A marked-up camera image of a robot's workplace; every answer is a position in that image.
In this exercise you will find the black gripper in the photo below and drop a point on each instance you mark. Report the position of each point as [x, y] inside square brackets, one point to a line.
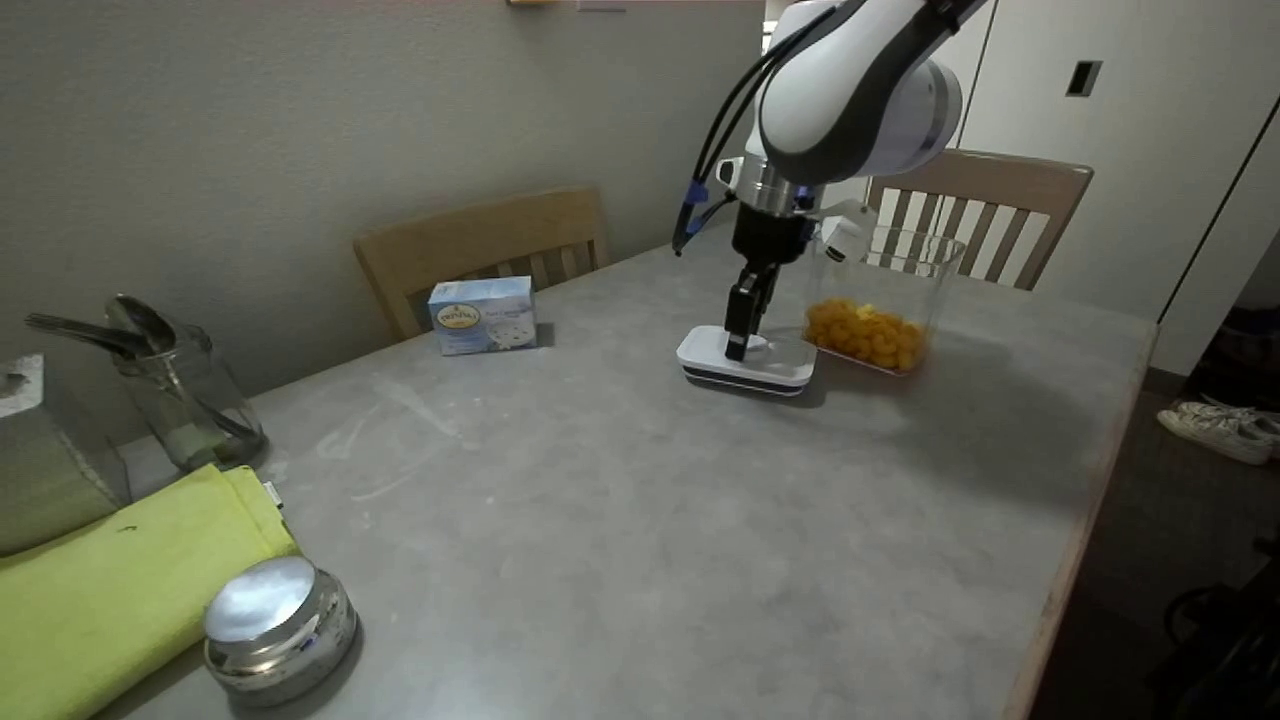
[768, 234]

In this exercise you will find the white lid with round button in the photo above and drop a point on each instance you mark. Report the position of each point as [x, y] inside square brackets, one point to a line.
[706, 359]

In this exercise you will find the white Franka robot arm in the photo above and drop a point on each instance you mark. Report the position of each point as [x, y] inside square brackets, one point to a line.
[853, 94]

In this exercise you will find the clear plastic container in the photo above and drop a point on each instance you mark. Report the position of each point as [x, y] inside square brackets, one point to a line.
[932, 281]

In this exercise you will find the brown wooden slatted chair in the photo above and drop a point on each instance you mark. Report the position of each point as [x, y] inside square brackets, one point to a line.
[985, 182]

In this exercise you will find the small blue cardboard box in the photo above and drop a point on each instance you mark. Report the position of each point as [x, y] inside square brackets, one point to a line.
[480, 316]

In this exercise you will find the wooden chair with solid backrest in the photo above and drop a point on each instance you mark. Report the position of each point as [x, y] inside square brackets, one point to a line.
[480, 234]

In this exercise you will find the white sneaker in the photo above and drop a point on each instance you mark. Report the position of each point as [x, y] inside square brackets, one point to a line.
[1263, 421]
[1204, 435]

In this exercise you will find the round silver metal tin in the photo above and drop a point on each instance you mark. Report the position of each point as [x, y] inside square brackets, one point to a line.
[275, 622]

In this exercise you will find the green cloth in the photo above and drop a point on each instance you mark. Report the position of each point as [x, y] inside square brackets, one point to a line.
[120, 585]

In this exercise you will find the clear plastic bin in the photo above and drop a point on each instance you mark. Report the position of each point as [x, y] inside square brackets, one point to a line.
[53, 464]

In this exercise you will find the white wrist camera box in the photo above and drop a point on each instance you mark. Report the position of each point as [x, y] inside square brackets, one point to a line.
[836, 243]

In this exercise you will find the black wall plate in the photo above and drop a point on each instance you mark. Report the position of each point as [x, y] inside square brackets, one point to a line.
[1085, 77]

